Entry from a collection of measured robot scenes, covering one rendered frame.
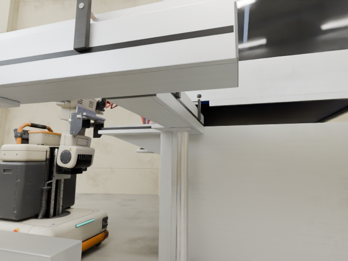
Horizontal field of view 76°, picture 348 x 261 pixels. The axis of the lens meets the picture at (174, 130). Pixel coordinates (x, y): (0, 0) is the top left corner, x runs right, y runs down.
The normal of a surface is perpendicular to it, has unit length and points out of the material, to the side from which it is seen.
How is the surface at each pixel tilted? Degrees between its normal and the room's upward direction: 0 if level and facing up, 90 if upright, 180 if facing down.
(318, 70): 90
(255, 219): 90
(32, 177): 90
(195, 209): 90
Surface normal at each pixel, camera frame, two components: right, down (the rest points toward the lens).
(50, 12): -0.05, -0.14
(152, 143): -0.28, -0.13
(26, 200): 0.95, -0.04
